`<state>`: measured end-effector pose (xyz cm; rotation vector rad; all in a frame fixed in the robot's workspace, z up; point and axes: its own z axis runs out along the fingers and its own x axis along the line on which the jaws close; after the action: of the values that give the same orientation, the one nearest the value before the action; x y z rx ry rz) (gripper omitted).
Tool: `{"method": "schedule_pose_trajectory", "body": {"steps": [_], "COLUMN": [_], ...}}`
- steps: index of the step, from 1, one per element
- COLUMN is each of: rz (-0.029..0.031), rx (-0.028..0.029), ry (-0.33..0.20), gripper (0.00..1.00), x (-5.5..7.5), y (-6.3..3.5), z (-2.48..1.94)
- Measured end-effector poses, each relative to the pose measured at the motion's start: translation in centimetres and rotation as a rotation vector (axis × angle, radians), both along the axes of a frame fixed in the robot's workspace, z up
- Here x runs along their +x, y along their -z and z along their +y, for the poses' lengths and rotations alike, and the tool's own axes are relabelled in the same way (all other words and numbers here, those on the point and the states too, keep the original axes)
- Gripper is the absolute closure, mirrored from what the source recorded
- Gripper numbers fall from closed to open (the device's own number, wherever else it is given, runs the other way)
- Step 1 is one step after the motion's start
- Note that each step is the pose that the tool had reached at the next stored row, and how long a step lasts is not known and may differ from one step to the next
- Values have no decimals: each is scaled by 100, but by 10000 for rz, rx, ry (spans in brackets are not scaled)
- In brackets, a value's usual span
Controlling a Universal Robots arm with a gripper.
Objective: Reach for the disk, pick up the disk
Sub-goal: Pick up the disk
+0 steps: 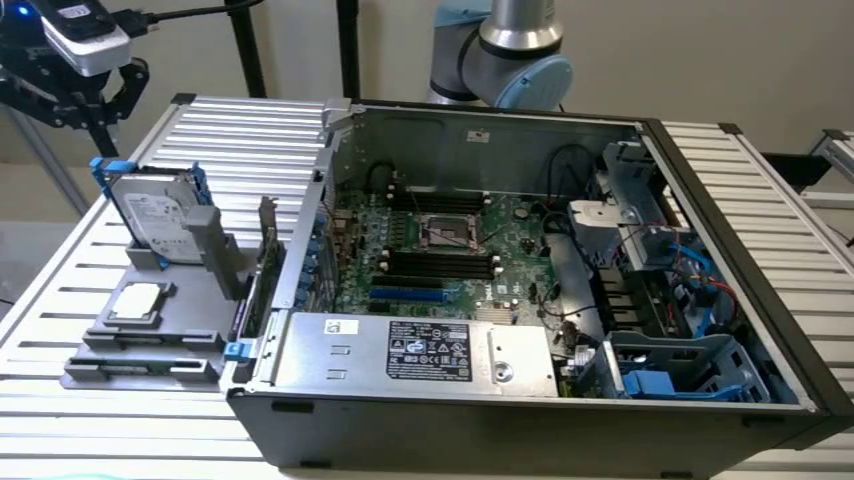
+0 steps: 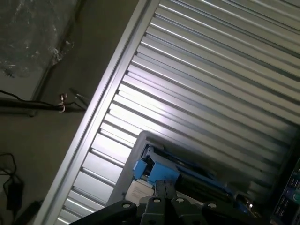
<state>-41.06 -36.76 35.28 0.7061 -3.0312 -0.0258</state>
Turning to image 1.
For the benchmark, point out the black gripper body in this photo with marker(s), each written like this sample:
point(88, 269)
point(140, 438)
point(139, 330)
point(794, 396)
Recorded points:
point(34, 75)

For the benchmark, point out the hard disk with blue bracket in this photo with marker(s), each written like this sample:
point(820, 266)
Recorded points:
point(156, 210)

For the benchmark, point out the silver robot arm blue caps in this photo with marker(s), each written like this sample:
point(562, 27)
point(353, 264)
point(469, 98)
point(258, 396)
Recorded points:
point(514, 45)

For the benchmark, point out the silver metal disk bay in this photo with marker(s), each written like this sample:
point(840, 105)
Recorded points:
point(597, 225)

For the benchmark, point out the grey blue disk bay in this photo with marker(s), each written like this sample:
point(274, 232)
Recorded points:
point(694, 365)

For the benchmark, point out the grey tripod leg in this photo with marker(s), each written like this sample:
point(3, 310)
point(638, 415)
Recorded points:
point(50, 160)

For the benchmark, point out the black stand pole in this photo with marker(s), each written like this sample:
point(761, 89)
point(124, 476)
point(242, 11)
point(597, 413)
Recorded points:
point(247, 50)
point(349, 50)

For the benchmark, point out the silver CPU chip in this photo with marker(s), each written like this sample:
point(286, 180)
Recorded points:
point(136, 305)

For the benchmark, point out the grey parts rack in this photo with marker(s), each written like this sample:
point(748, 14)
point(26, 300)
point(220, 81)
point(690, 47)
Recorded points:
point(167, 310)

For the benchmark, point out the black RAM slot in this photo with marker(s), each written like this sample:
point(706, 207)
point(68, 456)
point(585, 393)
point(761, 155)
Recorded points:
point(434, 199)
point(434, 204)
point(441, 255)
point(434, 193)
point(441, 262)
point(441, 268)
point(441, 275)

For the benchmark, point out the white red case sticker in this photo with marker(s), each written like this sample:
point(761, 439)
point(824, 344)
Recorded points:
point(478, 136)

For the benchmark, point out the blue case latch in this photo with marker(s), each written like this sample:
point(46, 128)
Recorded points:
point(239, 350)

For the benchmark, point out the CPU socket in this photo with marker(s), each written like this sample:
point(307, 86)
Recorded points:
point(450, 232)

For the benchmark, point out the black expansion slot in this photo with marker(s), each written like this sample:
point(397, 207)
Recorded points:
point(407, 282)

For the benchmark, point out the green motherboard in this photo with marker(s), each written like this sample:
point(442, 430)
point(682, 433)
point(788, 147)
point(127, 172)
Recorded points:
point(434, 260)

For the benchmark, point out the blue expansion slot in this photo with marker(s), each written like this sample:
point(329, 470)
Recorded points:
point(409, 295)

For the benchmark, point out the silver power supply unit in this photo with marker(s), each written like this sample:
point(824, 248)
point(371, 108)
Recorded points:
point(414, 357)

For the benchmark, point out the silver chipset heatsink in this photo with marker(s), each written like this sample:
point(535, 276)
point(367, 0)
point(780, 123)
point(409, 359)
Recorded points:
point(497, 316)

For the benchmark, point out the tall metal drive cage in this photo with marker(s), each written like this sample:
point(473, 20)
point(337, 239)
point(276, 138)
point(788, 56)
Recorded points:
point(630, 175)

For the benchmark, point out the black open PC case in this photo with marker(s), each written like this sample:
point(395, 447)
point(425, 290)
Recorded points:
point(534, 425)

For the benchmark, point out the side table of metal slats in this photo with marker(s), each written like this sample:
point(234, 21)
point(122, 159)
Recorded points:
point(830, 170)

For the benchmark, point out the white grey wrist camera box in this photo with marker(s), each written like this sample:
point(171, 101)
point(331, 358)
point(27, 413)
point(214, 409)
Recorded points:
point(87, 42)

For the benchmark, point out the graphics card with metal bracket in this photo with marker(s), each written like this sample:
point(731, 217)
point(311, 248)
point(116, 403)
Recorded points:
point(267, 270)

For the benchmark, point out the grey air duct shroud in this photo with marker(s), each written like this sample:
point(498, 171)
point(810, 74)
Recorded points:
point(574, 280)

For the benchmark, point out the black fan bracket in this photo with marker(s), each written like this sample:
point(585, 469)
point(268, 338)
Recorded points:
point(634, 300)

